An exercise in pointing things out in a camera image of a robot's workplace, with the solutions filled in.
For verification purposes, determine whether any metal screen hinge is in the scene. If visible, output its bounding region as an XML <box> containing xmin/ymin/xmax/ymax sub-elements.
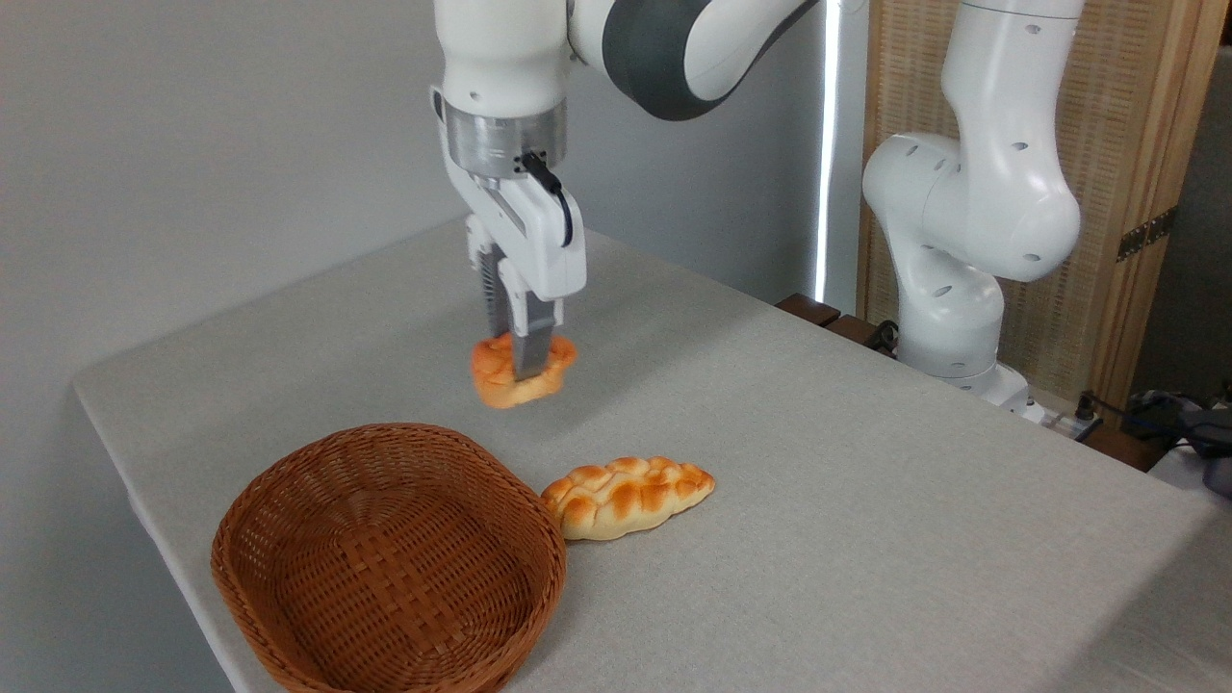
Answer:
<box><xmin>1116</xmin><ymin>206</ymin><xmax>1178</xmax><ymax>264</ymax></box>

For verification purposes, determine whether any black power cable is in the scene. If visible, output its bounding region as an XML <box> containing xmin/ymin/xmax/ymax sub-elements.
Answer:
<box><xmin>1075</xmin><ymin>387</ymin><xmax>1232</xmax><ymax>453</ymax></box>

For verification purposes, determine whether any brown woven wicker basket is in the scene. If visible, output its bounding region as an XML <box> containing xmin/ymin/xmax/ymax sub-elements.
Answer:
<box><xmin>210</xmin><ymin>423</ymin><xmax>569</xmax><ymax>693</ymax></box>

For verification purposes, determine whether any round orange bread bun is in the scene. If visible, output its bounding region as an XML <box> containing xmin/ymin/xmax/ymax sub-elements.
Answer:
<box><xmin>470</xmin><ymin>331</ymin><xmax>579</xmax><ymax>411</ymax></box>

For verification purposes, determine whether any white power strip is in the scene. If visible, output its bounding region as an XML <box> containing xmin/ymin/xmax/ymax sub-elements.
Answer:
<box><xmin>1018</xmin><ymin>400</ymin><xmax>1104</xmax><ymax>445</ymax></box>

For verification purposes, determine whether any long braided bread loaf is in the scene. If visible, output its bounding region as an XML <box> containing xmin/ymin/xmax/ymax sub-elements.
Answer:
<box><xmin>539</xmin><ymin>455</ymin><xmax>717</xmax><ymax>543</ymax></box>

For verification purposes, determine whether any grey tablecloth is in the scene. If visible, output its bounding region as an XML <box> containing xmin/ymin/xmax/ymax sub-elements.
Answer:
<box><xmin>72</xmin><ymin>217</ymin><xmax>1232</xmax><ymax>693</ymax></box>

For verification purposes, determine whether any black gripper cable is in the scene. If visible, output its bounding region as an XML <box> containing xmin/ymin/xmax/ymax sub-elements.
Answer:
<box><xmin>512</xmin><ymin>150</ymin><xmax>577</xmax><ymax>249</ymax></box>

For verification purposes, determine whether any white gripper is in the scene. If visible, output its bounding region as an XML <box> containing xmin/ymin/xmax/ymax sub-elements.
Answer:
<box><xmin>442</xmin><ymin>154</ymin><xmax>589</xmax><ymax>382</ymax></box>

